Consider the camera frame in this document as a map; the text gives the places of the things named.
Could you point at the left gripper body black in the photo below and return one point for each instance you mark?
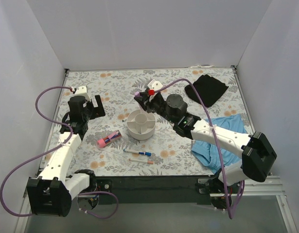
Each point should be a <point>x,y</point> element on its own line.
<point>95,108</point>

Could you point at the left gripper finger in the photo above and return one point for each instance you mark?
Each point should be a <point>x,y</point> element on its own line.
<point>99,110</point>
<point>91,110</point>

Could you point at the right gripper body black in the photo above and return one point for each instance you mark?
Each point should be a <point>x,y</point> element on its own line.
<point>146,101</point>

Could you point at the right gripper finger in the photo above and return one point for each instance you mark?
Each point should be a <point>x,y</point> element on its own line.
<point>144,103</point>
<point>145,97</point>

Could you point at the orange capped white marker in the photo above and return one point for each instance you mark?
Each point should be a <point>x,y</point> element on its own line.
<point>141,161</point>

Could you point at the purple highlighter pen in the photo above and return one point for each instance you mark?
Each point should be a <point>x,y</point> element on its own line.
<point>137,94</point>

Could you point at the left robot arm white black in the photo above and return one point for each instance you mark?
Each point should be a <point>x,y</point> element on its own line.
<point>51,193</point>

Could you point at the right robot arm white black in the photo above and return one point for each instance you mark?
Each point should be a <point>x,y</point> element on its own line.
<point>255,151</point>

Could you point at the white round divided organizer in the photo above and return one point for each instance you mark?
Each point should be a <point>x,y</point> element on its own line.
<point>141,125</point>

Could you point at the pink pack of pens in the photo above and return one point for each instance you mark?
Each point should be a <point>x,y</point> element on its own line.
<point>115,135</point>

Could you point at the floral table mat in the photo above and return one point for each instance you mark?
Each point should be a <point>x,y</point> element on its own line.
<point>171,153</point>

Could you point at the blue capped white marker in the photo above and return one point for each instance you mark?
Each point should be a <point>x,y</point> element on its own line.
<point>138,152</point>

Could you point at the black folded cloth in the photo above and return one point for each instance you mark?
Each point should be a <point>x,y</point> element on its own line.
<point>209,89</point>

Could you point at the light blue shorts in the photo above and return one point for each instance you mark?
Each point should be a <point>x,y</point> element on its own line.
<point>207,154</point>

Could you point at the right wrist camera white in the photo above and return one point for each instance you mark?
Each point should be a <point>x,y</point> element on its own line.
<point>153,86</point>

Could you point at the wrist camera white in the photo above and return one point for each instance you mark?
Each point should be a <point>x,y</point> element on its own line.
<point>81,91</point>
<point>153,86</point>

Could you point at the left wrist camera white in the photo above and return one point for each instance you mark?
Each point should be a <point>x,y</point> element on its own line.
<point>81,91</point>

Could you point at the aluminium frame rail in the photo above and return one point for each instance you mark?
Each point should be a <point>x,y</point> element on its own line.
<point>262,209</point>

